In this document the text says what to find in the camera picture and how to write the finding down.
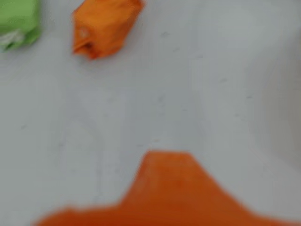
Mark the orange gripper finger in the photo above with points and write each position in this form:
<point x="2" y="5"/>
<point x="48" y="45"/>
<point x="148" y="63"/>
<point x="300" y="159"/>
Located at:
<point x="75" y="217"/>
<point x="174" y="193"/>

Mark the orange paper rubbish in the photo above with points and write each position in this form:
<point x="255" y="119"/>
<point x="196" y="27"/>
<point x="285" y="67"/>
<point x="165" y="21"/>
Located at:
<point x="103" y="28"/>

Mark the green paper rubbish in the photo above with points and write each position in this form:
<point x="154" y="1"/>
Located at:
<point x="16" y="21"/>

